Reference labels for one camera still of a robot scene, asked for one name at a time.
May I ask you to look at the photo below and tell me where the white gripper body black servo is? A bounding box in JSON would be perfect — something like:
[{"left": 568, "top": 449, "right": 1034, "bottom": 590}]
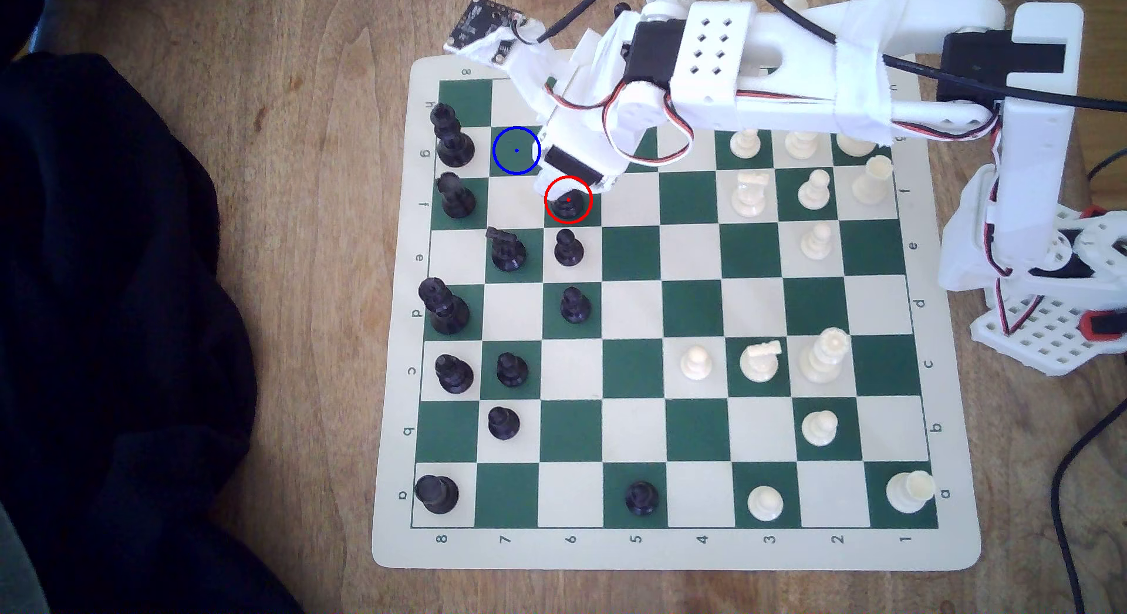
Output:
[{"left": 539, "top": 15, "right": 692, "bottom": 193}]

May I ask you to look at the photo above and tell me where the black knight chess piece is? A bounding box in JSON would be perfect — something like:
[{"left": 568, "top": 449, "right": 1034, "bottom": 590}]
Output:
[{"left": 486, "top": 227, "right": 528, "bottom": 272}]

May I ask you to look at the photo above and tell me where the black rook chess piece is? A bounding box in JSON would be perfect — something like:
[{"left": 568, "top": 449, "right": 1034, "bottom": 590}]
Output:
[
  {"left": 414, "top": 474, "right": 460, "bottom": 515},
  {"left": 437, "top": 172, "right": 477, "bottom": 220}
]

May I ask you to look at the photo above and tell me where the black king chess piece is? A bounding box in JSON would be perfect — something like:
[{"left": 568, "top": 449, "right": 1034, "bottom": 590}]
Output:
[{"left": 428, "top": 102, "right": 477, "bottom": 168}]

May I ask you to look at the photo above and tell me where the white knight chess piece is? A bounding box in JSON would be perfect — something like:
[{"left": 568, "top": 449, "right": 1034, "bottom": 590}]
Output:
[
  {"left": 731, "top": 171, "right": 771, "bottom": 219},
  {"left": 738, "top": 339, "right": 783, "bottom": 384}
]

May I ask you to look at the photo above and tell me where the black queen chess piece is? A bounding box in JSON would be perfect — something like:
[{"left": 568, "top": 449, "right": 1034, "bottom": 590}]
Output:
[{"left": 418, "top": 276, "right": 471, "bottom": 336}]

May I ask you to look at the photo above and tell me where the white rook chess piece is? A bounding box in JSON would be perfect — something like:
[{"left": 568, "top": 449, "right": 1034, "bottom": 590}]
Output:
[
  {"left": 885, "top": 470, "right": 936, "bottom": 515},
  {"left": 851, "top": 154, "right": 895, "bottom": 205}
]

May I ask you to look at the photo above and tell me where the white king chess piece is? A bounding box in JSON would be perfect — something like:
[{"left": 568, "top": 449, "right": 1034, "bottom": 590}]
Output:
[{"left": 798, "top": 327, "right": 852, "bottom": 384}]

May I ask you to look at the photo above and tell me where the green white chess board mat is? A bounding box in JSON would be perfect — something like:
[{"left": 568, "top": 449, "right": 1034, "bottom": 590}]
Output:
[{"left": 370, "top": 35, "right": 983, "bottom": 572}]

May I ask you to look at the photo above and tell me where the black cloth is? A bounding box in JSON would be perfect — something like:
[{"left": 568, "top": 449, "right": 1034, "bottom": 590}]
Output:
[{"left": 0, "top": 52, "right": 305, "bottom": 614}]

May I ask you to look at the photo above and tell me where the red black clamp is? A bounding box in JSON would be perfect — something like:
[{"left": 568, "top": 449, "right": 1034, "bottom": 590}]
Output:
[{"left": 1081, "top": 308, "right": 1127, "bottom": 342}]

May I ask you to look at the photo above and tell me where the small camera circuit board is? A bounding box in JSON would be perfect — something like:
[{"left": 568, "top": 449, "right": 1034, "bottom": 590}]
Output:
[{"left": 443, "top": 0, "right": 529, "bottom": 65}]

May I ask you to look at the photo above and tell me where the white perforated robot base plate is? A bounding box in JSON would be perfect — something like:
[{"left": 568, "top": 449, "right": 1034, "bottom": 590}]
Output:
[{"left": 971, "top": 204, "right": 1127, "bottom": 377}]

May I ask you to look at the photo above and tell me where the black floor cable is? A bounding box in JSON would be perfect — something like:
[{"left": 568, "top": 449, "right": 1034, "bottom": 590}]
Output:
[{"left": 1052, "top": 401, "right": 1127, "bottom": 614}]

